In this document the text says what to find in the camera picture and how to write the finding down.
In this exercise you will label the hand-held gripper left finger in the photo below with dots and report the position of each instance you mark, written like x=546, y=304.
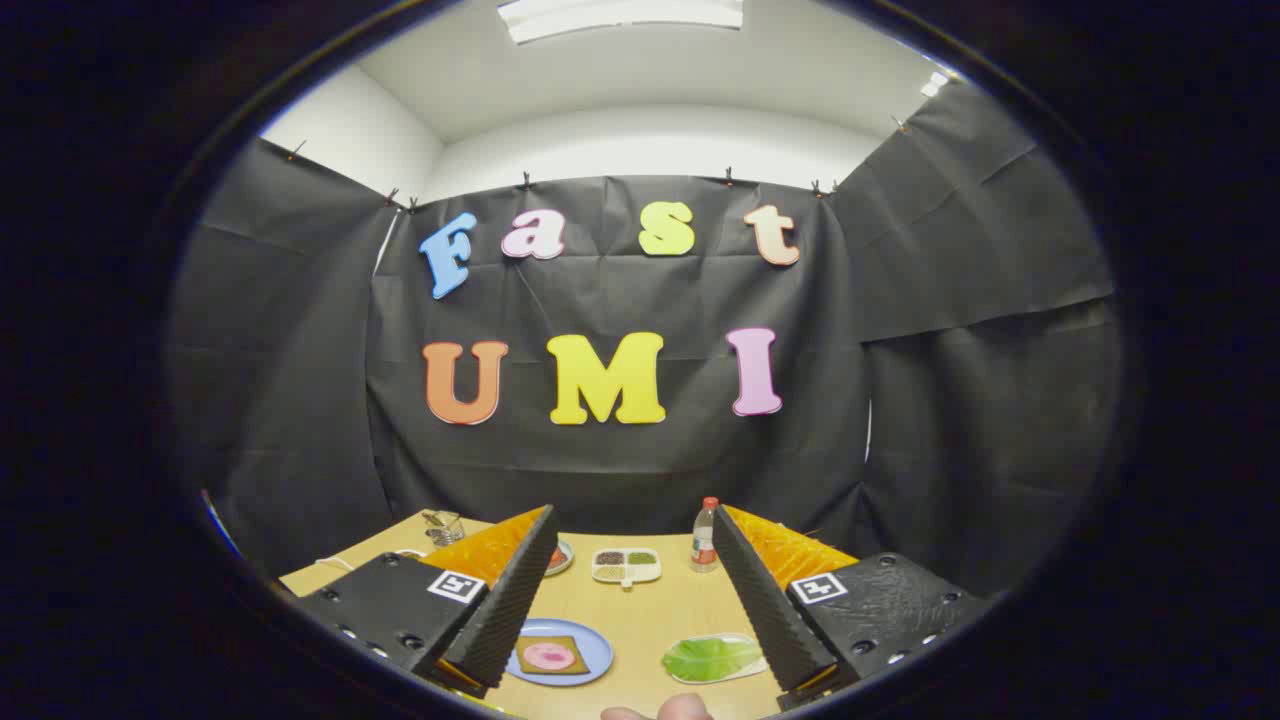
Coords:
x=510, y=610

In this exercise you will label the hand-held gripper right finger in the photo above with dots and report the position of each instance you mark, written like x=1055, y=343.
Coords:
x=765, y=610

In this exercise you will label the green lettuce leaf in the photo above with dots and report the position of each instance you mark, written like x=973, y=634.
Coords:
x=710, y=660

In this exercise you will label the white square plate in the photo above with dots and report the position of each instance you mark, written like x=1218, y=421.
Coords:
x=740, y=642

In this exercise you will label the pink ham slice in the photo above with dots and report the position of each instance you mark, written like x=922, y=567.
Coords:
x=548, y=656

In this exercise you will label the pale green round plate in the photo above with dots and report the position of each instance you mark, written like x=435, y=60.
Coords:
x=567, y=563

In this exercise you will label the tan bread slice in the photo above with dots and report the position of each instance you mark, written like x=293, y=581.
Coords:
x=579, y=663

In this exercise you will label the clear water bottle red cap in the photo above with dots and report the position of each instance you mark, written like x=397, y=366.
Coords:
x=704, y=545

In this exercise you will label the blue round plate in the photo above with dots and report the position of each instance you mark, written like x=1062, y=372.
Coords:
x=597, y=650

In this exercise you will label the white divided dish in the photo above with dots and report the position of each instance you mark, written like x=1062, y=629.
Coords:
x=645, y=572

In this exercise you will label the ceiling light panel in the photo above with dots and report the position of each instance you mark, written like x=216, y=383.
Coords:
x=620, y=15

